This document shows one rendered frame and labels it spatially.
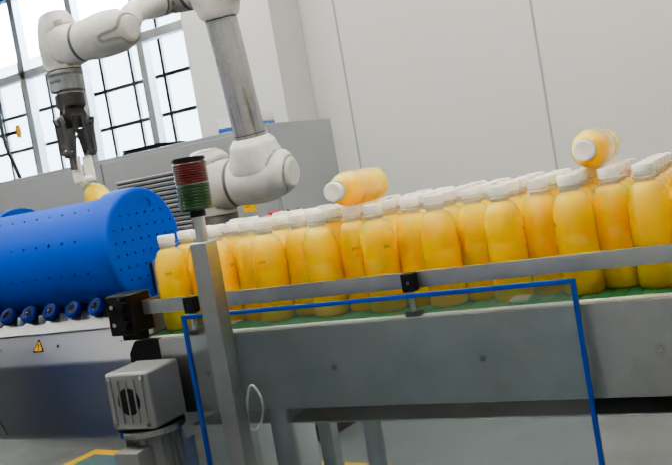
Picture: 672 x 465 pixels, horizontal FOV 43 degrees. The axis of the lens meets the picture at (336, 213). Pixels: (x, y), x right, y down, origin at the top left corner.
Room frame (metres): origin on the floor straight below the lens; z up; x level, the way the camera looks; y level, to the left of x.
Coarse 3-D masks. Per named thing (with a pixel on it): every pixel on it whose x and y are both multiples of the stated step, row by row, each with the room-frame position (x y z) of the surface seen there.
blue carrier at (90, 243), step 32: (128, 192) 2.10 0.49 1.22; (0, 224) 2.21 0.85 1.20; (32, 224) 2.14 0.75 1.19; (64, 224) 2.08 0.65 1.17; (96, 224) 2.03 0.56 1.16; (128, 224) 2.08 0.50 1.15; (160, 224) 2.19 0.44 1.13; (0, 256) 2.16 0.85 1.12; (32, 256) 2.11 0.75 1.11; (64, 256) 2.06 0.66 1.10; (96, 256) 2.01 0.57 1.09; (128, 256) 2.06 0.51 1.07; (0, 288) 2.18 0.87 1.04; (32, 288) 2.13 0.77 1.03; (64, 288) 2.09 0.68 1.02; (96, 288) 2.06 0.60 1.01; (128, 288) 2.04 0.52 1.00
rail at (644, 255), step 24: (480, 264) 1.53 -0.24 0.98; (504, 264) 1.51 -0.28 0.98; (528, 264) 1.49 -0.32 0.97; (552, 264) 1.47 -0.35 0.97; (576, 264) 1.46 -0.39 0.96; (600, 264) 1.44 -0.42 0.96; (624, 264) 1.42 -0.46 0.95; (264, 288) 1.74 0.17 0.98; (288, 288) 1.71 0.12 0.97; (312, 288) 1.69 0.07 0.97; (336, 288) 1.67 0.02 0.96; (360, 288) 1.64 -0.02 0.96; (384, 288) 1.62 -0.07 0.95; (144, 312) 1.88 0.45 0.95
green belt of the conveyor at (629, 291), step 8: (608, 288) 1.52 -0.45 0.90; (616, 288) 1.51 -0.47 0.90; (624, 288) 1.50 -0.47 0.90; (632, 288) 1.48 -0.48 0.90; (640, 288) 1.47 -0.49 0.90; (664, 288) 1.44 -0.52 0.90; (584, 296) 1.49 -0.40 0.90; (592, 296) 1.48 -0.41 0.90; (600, 296) 1.46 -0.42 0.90; (608, 296) 1.45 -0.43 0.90; (616, 296) 1.44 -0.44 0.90
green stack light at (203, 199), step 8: (192, 184) 1.58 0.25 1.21; (200, 184) 1.59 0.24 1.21; (208, 184) 1.60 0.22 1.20; (176, 192) 1.60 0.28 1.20; (184, 192) 1.58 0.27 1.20; (192, 192) 1.58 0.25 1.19; (200, 192) 1.58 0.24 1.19; (208, 192) 1.60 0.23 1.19; (184, 200) 1.58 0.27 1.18; (192, 200) 1.58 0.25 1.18; (200, 200) 1.58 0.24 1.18; (208, 200) 1.59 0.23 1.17; (184, 208) 1.59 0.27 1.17; (192, 208) 1.58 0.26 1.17; (200, 208) 1.58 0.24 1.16
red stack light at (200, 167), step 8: (176, 168) 1.59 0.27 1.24; (184, 168) 1.58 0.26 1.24; (192, 168) 1.58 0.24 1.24; (200, 168) 1.59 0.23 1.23; (176, 176) 1.59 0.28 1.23; (184, 176) 1.58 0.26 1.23; (192, 176) 1.58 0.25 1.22; (200, 176) 1.59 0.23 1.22; (208, 176) 1.61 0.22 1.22; (176, 184) 1.59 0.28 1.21; (184, 184) 1.58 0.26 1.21
